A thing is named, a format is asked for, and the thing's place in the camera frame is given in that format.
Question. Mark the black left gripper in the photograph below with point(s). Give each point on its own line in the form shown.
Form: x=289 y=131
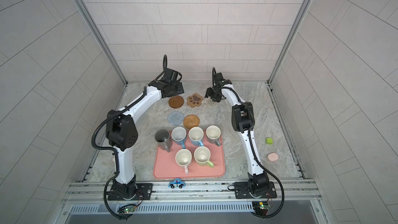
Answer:
x=180 y=88

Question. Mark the brown wooden coaster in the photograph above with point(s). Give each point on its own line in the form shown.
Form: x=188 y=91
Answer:
x=176 y=102

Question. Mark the tan rattan coaster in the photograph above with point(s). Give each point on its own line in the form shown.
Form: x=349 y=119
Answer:
x=191 y=121

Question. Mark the light blue woven coaster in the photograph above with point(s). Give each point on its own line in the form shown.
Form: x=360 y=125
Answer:
x=175 y=118

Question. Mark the right circuit board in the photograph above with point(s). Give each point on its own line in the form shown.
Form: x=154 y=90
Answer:
x=261 y=208

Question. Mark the pink round soap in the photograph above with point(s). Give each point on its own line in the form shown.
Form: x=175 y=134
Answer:
x=272 y=157

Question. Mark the blue mug left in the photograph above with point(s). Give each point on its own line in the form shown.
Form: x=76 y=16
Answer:
x=179 y=136

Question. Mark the multicolour woven rope coaster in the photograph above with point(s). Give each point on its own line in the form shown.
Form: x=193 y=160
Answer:
x=211 y=104

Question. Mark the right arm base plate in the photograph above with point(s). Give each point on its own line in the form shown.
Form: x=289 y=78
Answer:
x=242 y=191

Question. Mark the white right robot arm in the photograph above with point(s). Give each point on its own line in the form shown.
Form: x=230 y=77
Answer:
x=243 y=122

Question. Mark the green handled white mug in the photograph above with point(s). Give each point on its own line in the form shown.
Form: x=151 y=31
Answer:
x=202 y=157

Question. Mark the green small cube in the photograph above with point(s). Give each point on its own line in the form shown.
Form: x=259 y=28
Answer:
x=269 y=141

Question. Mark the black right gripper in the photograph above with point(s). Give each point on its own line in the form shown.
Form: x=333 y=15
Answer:
x=210 y=92

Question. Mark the grey handled white mug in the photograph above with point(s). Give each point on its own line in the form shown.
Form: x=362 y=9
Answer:
x=213 y=134

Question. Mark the pink handled white mug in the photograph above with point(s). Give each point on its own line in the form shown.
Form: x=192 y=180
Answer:
x=184 y=158

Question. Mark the aluminium rail frame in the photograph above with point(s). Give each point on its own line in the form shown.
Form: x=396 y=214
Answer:
x=299 y=201

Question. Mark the pink silicone tray mat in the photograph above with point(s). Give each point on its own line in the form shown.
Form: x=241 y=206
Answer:
x=165 y=166

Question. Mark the circuit board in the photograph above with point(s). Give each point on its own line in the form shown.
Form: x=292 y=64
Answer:
x=128 y=209
x=261 y=208

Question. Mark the blue toy car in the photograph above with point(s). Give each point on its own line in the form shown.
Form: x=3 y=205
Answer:
x=177 y=183

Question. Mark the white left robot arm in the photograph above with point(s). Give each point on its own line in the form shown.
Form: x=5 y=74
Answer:
x=122 y=133

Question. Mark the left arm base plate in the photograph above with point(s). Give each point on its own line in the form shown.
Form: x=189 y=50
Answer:
x=142 y=192

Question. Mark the blue mug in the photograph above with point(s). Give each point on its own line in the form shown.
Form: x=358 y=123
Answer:
x=196 y=135
x=179 y=136

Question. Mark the cork paw print coaster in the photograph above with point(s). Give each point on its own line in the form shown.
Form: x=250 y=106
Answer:
x=194 y=100

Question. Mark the blue mug middle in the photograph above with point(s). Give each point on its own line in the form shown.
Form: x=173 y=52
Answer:
x=196 y=135

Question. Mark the grey metal mug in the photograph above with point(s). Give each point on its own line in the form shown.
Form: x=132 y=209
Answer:
x=163 y=140

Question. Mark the left circuit board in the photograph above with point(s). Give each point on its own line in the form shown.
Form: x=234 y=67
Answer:
x=128 y=209

